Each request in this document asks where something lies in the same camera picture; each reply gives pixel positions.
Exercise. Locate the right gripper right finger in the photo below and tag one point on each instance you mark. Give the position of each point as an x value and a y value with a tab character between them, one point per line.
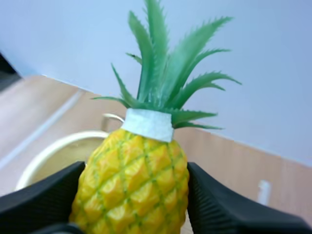
219	209

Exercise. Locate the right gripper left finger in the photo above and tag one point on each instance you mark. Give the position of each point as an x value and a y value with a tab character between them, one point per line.
41	200

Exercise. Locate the yellow toy pineapple green crown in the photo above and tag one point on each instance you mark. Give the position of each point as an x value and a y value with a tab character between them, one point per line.
136	180

